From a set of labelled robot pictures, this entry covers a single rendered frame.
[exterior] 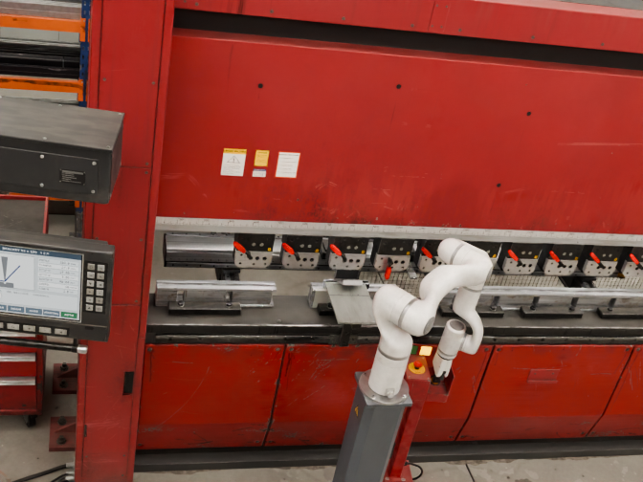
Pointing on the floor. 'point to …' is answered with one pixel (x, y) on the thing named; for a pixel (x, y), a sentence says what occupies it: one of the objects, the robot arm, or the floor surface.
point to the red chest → (20, 392)
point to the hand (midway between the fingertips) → (436, 378)
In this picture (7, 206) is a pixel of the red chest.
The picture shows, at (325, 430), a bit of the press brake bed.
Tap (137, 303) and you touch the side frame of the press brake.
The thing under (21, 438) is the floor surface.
